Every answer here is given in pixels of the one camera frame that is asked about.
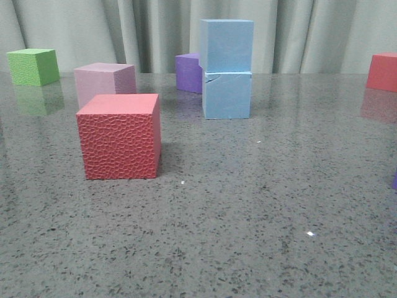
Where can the light blue cracked foam cube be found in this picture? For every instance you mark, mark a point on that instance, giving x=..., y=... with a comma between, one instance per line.
x=226, y=95

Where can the purple foam cube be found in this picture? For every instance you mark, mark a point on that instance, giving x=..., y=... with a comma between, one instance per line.
x=188, y=73

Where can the large red textured foam cube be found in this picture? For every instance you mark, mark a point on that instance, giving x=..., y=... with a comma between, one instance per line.
x=120, y=136

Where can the pink foam cube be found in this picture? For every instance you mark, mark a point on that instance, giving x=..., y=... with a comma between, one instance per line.
x=103, y=78

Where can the grey-green curtain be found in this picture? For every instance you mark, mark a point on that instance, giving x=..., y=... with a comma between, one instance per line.
x=289, y=36

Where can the green foam cube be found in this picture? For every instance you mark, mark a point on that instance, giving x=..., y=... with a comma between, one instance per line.
x=33, y=67

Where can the red foam cube far right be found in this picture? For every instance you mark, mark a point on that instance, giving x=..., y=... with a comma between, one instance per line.
x=382, y=72

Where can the purple cube at right edge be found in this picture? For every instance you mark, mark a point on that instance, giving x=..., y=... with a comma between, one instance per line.
x=394, y=183

